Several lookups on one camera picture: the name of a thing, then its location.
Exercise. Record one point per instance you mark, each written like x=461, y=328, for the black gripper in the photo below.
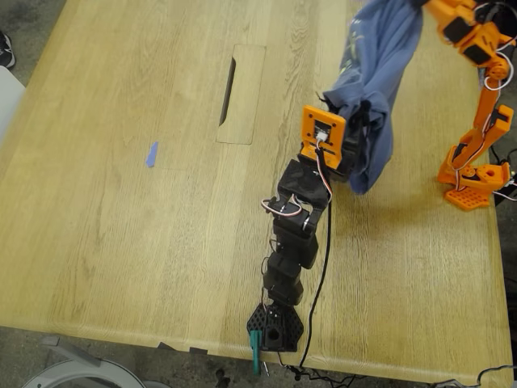
x=352, y=141

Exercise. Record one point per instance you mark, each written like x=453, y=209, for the blue printed T-shirt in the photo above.
x=379, y=81

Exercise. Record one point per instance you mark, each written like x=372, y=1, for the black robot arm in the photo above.
x=291, y=242

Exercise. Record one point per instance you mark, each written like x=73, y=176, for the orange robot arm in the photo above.
x=488, y=105

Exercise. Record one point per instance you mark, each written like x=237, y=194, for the short blue tape piece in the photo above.
x=152, y=155

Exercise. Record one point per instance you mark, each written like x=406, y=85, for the small black caster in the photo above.
x=222, y=380

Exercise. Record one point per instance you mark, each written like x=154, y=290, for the white chair seat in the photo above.
x=8, y=101

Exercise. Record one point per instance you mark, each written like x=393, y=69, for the dark sneaker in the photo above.
x=6, y=52

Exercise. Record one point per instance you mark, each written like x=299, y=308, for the grey round chair base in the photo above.
x=81, y=369

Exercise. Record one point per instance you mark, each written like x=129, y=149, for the orange camera mount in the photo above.
x=308, y=133

